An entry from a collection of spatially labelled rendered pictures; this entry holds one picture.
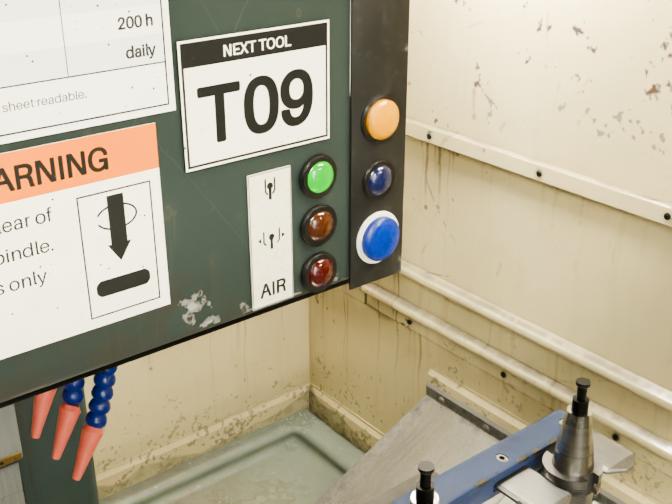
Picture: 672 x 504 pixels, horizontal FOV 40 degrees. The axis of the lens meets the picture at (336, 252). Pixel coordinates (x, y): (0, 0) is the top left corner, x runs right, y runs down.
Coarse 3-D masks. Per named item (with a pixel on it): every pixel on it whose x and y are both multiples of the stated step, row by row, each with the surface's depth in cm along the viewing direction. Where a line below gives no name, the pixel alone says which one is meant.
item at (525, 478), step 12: (528, 468) 99; (504, 480) 97; (516, 480) 97; (528, 480) 97; (540, 480) 97; (504, 492) 96; (516, 492) 95; (528, 492) 95; (540, 492) 95; (552, 492) 95; (564, 492) 95
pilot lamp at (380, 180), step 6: (378, 168) 58; (384, 168) 58; (372, 174) 58; (378, 174) 58; (384, 174) 58; (390, 174) 59; (372, 180) 58; (378, 180) 58; (384, 180) 58; (390, 180) 59; (372, 186) 58; (378, 186) 58; (384, 186) 59; (372, 192) 58; (378, 192) 59; (384, 192) 59
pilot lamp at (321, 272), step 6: (318, 264) 57; (324, 264) 58; (330, 264) 58; (312, 270) 57; (318, 270) 57; (324, 270) 58; (330, 270) 58; (312, 276) 57; (318, 276) 58; (324, 276) 58; (330, 276) 58; (312, 282) 58; (318, 282) 58; (324, 282) 58
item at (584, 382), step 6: (582, 378) 94; (576, 384) 94; (582, 384) 93; (588, 384) 93; (582, 390) 94; (576, 396) 95; (582, 396) 94; (576, 402) 94; (582, 402) 94; (588, 402) 94; (576, 408) 94; (582, 408) 94; (582, 414) 95
